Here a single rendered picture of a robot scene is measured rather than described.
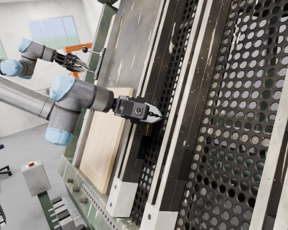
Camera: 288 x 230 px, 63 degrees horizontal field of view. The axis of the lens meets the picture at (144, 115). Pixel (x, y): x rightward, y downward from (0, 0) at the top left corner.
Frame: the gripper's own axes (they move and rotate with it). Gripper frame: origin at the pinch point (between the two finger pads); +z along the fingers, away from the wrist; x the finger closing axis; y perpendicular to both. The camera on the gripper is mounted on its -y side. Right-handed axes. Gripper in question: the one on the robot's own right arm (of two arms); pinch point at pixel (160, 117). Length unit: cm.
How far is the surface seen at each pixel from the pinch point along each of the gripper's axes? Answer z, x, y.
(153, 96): -1.1, -6.6, 5.9
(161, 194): -4.9, 20.7, -16.5
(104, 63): 0, -26, 70
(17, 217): 1, 143, 225
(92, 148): 1, 24, 55
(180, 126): -4.7, 2.0, -17.0
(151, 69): -4.9, -15.6, 6.0
